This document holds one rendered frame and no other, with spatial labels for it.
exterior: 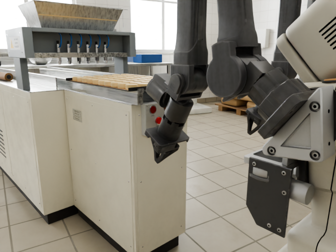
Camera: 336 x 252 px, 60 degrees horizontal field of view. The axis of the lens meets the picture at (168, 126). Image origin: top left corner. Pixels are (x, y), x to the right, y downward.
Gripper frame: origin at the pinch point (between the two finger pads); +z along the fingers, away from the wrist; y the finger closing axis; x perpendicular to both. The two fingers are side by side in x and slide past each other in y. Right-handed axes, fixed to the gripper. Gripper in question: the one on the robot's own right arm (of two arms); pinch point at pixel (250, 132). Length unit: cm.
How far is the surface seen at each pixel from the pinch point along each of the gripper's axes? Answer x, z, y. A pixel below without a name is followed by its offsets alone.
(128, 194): -27, 53, 23
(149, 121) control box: -35.5, 17.8, 15.5
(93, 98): -70, 28, 22
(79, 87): -87, 32, 21
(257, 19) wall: -284, 44, -438
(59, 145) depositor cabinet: -89, 72, 28
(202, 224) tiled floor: -11, 91, -33
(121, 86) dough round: -50, 9, 23
